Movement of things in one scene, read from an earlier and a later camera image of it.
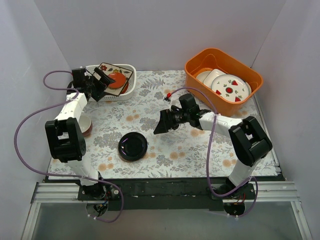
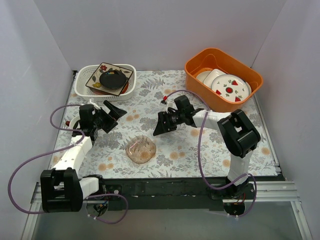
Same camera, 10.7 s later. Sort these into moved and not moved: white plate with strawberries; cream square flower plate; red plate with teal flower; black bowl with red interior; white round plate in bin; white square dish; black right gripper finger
Moved: black bowl with red interior
Not moved: red plate with teal flower; cream square flower plate; black right gripper finger; white round plate in bin; white square dish; white plate with strawberries
